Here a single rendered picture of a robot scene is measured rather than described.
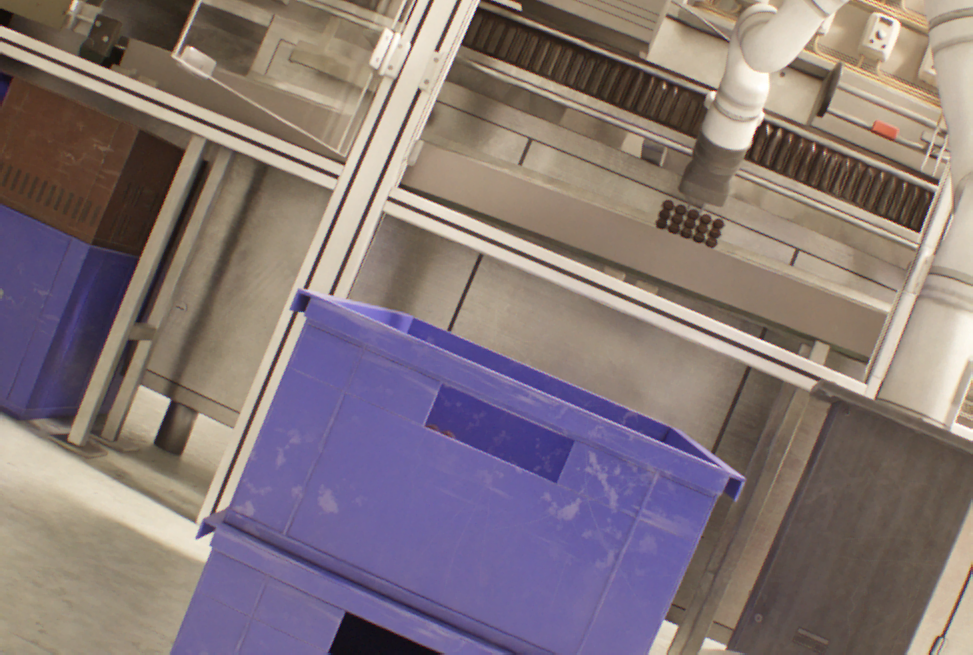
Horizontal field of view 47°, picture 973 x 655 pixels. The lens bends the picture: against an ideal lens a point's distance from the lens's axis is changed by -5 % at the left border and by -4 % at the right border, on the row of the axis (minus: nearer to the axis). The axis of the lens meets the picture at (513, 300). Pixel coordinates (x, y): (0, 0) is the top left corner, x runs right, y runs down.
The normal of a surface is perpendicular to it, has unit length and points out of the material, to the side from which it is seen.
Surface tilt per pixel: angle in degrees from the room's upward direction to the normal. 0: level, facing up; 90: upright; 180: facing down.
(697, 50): 90
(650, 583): 90
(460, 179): 90
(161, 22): 90
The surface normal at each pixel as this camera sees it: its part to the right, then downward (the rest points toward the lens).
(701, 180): -0.29, 0.59
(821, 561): -0.21, -0.11
